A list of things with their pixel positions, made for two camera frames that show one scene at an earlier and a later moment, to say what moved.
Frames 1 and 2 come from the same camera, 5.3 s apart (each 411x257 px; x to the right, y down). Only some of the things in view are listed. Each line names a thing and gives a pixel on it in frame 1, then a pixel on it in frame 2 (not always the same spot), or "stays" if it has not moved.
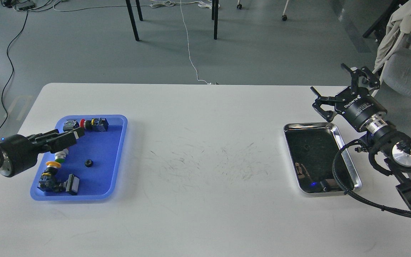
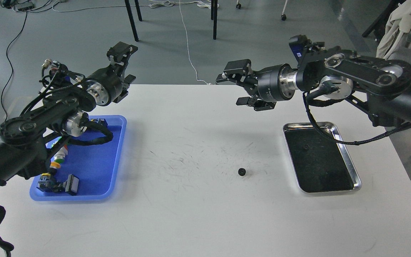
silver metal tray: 311,146 stays
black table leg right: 214,11 stays
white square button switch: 72,185 stays
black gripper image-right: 356,106 to 275,84
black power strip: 25,6 stays
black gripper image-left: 20,155 to 106,85
